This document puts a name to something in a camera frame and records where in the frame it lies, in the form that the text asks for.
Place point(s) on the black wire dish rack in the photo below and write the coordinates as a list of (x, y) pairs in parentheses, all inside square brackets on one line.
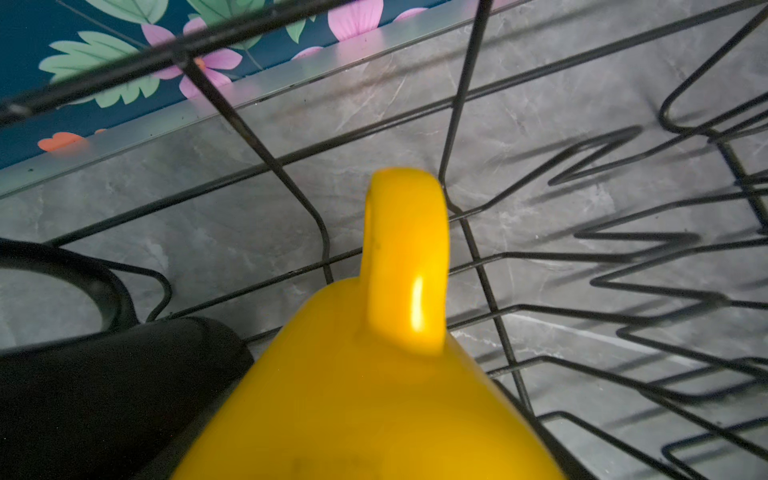
[(606, 171)]

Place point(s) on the black mug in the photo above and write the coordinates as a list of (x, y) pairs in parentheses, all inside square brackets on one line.
[(103, 406)]

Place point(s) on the yellow mug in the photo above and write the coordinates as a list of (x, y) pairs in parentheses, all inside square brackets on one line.
[(365, 381)]

